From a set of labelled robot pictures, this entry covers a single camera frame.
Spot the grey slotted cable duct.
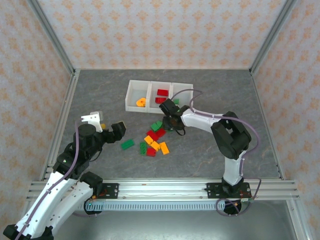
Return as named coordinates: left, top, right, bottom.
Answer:
left=36, top=201, right=227, bottom=211

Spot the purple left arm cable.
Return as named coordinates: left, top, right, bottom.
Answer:
left=14, top=117, right=97, bottom=240

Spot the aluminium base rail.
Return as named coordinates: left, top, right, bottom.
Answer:
left=26, top=178, right=300, bottom=202

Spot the aluminium side rail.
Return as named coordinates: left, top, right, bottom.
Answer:
left=249, top=69, right=286, bottom=181
left=38, top=69, right=81, bottom=181

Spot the flat green lego plate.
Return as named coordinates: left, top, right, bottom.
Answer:
left=120, top=139, right=135, bottom=150

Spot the aluminium frame post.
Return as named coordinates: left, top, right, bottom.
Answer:
left=26, top=0, right=77, bottom=76
left=249, top=0, right=300, bottom=76

